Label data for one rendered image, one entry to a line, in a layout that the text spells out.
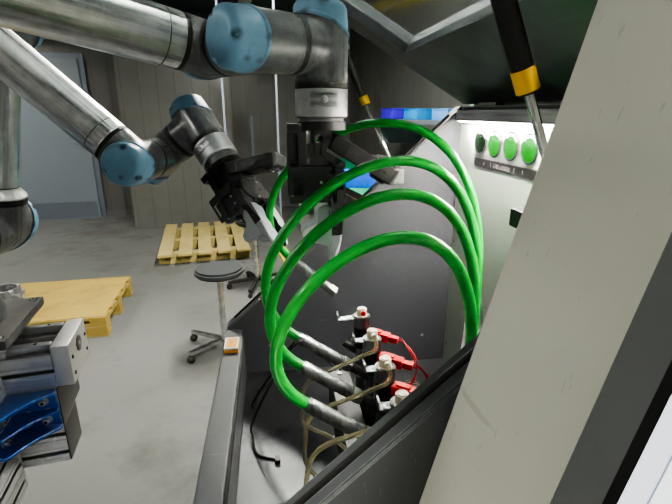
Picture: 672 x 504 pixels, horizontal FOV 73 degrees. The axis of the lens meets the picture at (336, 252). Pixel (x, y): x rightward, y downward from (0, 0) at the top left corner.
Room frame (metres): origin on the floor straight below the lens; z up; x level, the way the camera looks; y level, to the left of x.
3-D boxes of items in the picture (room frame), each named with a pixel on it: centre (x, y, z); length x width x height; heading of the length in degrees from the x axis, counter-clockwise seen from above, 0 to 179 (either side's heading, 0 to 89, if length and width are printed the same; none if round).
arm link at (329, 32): (0.68, 0.02, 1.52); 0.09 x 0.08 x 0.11; 132
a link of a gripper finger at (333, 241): (0.67, 0.02, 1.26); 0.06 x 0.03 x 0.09; 98
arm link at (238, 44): (0.63, 0.11, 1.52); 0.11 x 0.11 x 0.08; 42
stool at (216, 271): (2.58, 0.69, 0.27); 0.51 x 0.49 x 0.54; 14
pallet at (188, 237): (4.87, 1.47, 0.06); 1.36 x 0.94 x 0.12; 14
